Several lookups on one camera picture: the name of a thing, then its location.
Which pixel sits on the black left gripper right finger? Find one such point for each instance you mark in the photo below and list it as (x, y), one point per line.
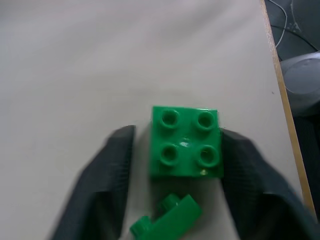
(260, 190)

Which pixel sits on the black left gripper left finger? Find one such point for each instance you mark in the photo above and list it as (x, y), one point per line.
(100, 190)

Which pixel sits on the green four-stud building block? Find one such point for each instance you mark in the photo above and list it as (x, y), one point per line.
(186, 142)

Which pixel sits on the grey rounded chair base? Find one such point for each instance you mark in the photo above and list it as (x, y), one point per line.
(301, 82)

